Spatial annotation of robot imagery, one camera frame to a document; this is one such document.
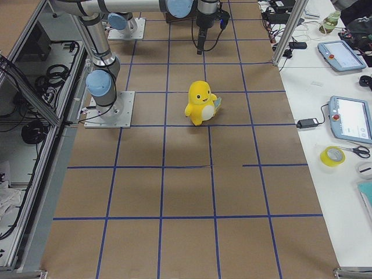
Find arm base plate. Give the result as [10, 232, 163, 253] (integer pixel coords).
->
[84, 91, 135, 129]
[108, 17, 146, 41]

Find black handled scissors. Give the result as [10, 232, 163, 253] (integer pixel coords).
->
[338, 145, 371, 159]

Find yellow tape roll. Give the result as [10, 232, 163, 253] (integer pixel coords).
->
[320, 146, 345, 167]

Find aluminium frame post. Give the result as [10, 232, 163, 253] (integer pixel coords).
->
[272, 0, 308, 66]

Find teach pendant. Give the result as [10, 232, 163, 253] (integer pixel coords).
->
[328, 96, 371, 144]
[317, 41, 367, 71]

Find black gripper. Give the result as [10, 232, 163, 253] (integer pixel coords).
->
[196, 0, 230, 55]

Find black power brick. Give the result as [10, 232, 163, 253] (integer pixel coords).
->
[296, 118, 320, 129]

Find yellow plush toy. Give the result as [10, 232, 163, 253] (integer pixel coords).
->
[184, 81, 221, 126]

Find lower teach pendant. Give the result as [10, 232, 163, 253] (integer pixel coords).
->
[328, 96, 371, 144]

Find upper teach pendant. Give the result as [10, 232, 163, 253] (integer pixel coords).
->
[317, 41, 367, 71]

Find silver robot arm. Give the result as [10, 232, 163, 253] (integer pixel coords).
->
[108, 12, 138, 35]
[56, 1, 230, 71]

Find green bottle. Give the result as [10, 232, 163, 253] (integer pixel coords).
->
[319, 10, 341, 34]

